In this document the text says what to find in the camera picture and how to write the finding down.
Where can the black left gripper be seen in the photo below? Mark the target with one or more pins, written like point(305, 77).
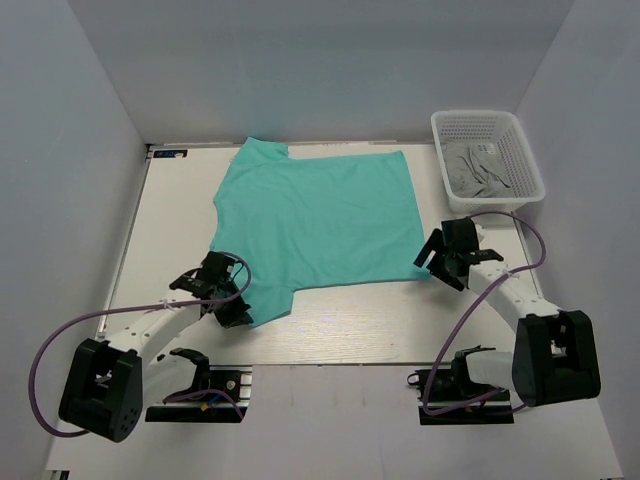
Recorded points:
point(238, 316)

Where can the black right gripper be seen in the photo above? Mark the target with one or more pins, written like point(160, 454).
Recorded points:
point(435, 243)

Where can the teal green t-shirt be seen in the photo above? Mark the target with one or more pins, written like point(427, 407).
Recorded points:
point(313, 223)

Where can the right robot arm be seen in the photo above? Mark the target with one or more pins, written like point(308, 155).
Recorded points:
point(554, 358)

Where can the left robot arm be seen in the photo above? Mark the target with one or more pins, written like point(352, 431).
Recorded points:
point(112, 382)

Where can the grey t-shirt in basket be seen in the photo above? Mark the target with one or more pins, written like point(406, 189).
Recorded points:
point(476, 170)

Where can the white plastic laundry basket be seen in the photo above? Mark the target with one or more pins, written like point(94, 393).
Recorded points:
point(504, 130)

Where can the dark label sticker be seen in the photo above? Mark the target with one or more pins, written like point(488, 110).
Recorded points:
point(170, 153)

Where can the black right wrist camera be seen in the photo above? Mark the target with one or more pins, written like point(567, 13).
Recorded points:
point(460, 235)

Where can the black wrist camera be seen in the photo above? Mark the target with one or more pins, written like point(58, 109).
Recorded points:
point(460, 235)
point(216, 268)

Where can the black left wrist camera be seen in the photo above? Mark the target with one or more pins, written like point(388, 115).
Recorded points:
point(216, 268)

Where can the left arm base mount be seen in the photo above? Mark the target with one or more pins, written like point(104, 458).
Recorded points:
point(221, 396)

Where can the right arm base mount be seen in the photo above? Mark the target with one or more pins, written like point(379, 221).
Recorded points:
point(444, 393)

